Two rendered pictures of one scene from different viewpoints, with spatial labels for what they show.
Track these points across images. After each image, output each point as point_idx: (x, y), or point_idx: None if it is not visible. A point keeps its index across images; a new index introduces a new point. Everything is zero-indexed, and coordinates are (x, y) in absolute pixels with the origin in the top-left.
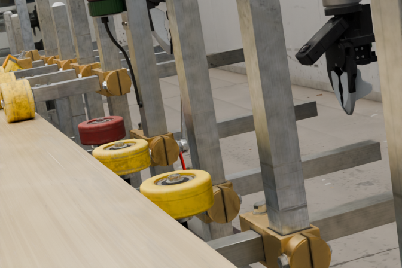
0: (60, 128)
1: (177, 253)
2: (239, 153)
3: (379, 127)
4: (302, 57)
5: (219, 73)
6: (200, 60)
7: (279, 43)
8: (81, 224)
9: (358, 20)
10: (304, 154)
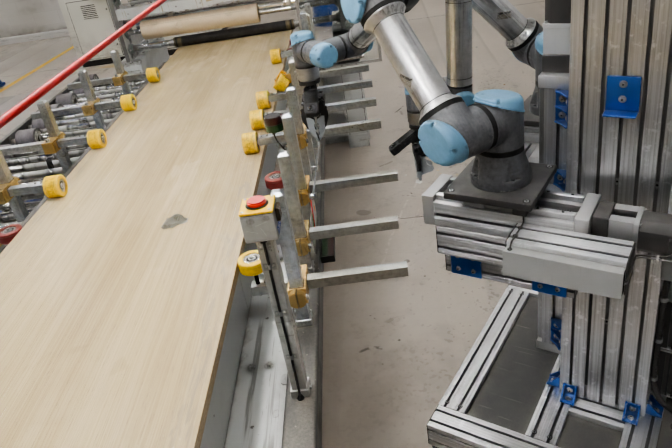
0: None
1: (215, 310)
2: (494, 87)
3: None
4: (389, 150)
5: None
6: (291, 185)
7: (285, 220)
8: (205, 277)
9: None
10: None
